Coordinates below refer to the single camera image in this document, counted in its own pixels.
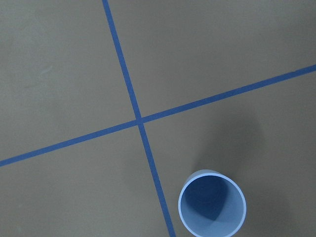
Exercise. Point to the light blue plastic cup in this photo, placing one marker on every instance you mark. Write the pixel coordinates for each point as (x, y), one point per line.
(211, 204)

